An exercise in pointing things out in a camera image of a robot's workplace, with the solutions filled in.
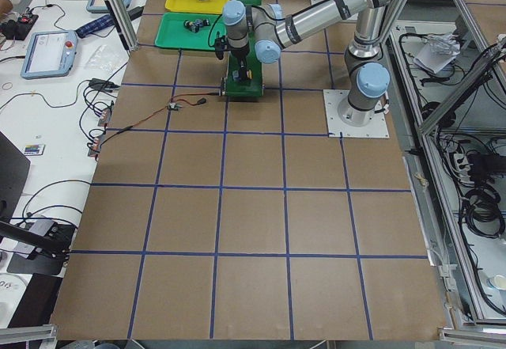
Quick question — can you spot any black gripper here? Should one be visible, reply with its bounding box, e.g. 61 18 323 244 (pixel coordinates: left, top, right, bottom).
213 36 250 60

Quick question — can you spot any green push button switch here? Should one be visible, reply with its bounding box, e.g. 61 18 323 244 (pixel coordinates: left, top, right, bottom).
183 20 198 32

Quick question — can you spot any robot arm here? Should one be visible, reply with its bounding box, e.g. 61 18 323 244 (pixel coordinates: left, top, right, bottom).
208 0 407 99

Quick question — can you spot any green conveyor belt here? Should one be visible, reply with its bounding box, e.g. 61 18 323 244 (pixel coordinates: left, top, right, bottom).
221 0 263 98

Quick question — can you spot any green tray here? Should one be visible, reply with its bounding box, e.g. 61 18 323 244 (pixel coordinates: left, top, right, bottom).
155 12 226 51

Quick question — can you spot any small circuit board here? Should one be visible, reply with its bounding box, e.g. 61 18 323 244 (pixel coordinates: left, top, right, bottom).
168 102 183 111

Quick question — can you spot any folded blue umbrella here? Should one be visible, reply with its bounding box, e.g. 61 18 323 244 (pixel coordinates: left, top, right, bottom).
75 14 114 38

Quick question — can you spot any black power adapter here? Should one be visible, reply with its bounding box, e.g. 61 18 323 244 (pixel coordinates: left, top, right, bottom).
89 78 119 92

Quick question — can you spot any near teach pendant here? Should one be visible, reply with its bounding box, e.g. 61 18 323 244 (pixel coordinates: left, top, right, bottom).
21 30 77 80

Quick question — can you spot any red black cable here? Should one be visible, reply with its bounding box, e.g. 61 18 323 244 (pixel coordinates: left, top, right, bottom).
94 93 209 144

